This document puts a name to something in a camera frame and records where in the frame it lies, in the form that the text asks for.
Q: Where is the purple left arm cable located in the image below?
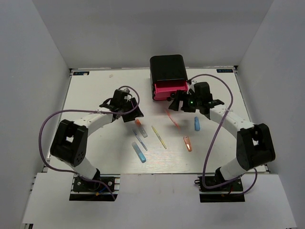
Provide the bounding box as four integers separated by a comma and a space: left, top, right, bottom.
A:
38, 85, 141, 200

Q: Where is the orange capped white marker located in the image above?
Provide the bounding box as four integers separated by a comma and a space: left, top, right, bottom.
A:
135, 119, 148, 138

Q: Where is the black drawer cabinet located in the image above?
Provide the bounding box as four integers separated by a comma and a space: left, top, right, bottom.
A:
150, 54, 188, 94

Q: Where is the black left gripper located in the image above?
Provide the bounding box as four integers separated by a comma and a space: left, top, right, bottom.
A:
121, 97, 144, 123

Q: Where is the table logo sticker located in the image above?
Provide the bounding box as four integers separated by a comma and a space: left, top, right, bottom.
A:
73, 71, 90, 76
216, 69, 234, 73

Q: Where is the blue capped highlighter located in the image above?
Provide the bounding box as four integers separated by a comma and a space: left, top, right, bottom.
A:
132, 142, 146, 163

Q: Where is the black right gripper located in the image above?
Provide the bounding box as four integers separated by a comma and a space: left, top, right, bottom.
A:
169, 90, 202, 113

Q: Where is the red thin pen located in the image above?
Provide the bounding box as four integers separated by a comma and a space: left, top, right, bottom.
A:
165, 109, 180, 130

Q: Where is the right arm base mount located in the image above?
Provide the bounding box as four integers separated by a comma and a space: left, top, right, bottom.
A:
194, 176, 245, 203

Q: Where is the yellow thin pen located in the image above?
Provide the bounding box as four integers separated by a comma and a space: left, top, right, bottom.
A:
152, 125, 167, 149

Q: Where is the right table logo sticker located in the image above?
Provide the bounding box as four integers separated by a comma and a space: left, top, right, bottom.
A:
216, 69, 234, 73

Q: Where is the left table logo sticker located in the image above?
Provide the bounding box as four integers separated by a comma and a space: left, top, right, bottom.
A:
73, 71, 90, 76

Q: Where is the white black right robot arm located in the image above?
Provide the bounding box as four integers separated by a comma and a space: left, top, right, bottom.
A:
169, 82, 275, 190

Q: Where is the blue utility knife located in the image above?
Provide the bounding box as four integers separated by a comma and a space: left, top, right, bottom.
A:
194, 116, 201, 131

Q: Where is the pink top drawer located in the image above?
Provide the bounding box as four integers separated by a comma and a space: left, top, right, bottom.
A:
152, 80, 188, 101

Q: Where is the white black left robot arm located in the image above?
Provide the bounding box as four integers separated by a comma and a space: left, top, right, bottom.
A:
50, 86, 144, 190

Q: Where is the blue thin pen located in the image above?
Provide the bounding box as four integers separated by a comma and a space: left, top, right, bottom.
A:
132, 129, 148, 151

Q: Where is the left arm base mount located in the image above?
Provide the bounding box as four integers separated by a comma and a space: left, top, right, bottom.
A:
69, 175, 121, 202

